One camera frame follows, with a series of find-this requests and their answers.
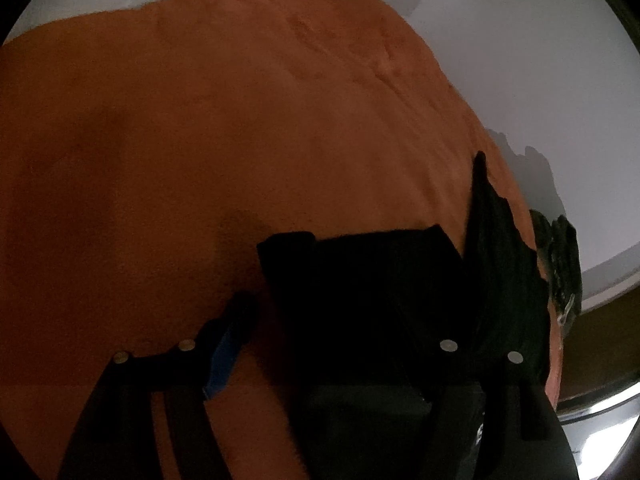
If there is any black garment with white logo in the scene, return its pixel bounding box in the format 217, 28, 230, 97
256, 150, 553, 401

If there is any brown wooden door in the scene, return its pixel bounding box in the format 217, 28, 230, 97
555, 305, 640, 401

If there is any folded dark green clothes pile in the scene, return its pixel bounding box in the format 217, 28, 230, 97
530, 209, 583, 333

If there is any orange blanket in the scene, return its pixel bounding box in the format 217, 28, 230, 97
0, 0, 561, 480

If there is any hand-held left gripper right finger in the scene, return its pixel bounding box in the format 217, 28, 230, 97
372, 295, 576, 480

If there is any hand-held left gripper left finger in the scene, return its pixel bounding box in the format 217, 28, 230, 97
57, 292, 258, 480

